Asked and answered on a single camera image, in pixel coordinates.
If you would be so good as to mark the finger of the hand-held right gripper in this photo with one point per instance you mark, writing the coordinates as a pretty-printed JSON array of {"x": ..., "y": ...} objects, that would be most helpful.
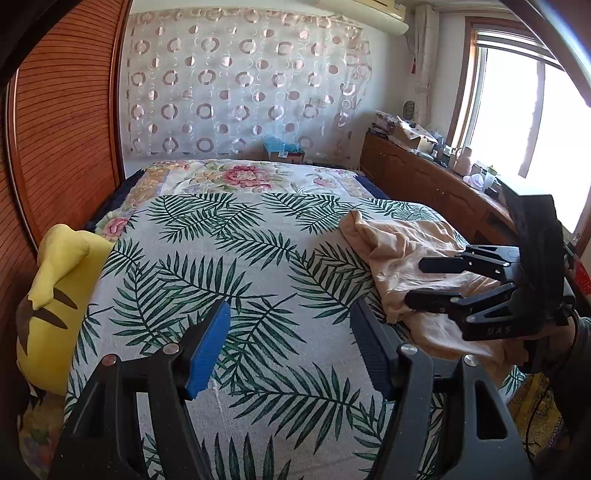
[
  {"x": 443, "y": 300},
  {"x": 466, "y": 263}
]

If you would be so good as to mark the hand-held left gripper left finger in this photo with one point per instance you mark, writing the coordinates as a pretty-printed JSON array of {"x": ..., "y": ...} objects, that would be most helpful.
[{"x": 210, "y": 350}]

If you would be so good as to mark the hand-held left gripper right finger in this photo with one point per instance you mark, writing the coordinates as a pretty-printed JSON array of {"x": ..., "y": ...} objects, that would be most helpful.
[{"x": 369, "y": 350}]

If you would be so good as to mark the beige printed t-shirt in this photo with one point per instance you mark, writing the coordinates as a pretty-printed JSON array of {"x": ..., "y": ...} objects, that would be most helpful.
[{"x": 401, "y": 249}]

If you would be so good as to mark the white plastic bag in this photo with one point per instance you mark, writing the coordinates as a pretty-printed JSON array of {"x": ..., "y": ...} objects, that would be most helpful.
[{"x": 474, "y": 180}]

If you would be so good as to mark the wooden cabinet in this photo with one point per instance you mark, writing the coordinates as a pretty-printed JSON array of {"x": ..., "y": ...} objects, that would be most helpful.
[{"x": 415, "y": 175}]

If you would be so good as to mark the white jug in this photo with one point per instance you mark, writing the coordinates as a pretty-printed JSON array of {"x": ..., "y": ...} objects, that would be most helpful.
[{"x": 464, "y": 161}]

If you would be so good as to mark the leaf-print bed sheet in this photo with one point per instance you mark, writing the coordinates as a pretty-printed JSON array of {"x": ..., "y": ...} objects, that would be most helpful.
[{"x": 258, "y": 258}]

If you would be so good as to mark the window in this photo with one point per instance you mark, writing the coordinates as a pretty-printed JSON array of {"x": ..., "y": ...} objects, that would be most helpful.
[{"x": 508, "y": 115}]

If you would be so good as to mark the open cardboard box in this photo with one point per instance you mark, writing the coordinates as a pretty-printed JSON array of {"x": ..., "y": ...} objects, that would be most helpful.
[{"x": 411, "y": 134}]

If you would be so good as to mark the yellow plush toy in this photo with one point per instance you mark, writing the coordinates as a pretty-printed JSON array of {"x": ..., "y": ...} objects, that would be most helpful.
[{"x": 51, "y": 332}]

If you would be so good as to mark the floral blanket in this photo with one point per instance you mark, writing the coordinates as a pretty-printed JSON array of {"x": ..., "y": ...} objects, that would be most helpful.
[{"x": 240, "y": 177}]

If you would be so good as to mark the white wrapped pipe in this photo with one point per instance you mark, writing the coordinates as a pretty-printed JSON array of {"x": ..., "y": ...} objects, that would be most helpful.
[{"x": 425, "y": 60}]

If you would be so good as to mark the cardboard box with blue bag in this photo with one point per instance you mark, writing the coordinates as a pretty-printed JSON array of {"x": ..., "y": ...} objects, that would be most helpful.
[{"x": 282, "y": 152}]

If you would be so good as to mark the wooden wardrobe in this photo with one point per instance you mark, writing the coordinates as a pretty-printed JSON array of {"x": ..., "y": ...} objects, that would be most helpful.
[{"x": 69, "y": 138}]

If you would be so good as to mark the circle-print sheer curtain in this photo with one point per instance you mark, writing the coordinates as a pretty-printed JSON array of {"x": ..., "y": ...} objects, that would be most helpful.
[{"x": 231, "y": 92}]

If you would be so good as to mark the white air conditioner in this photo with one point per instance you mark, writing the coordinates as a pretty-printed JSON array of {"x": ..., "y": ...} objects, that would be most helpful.
[{"x": 369, "y": 14}]

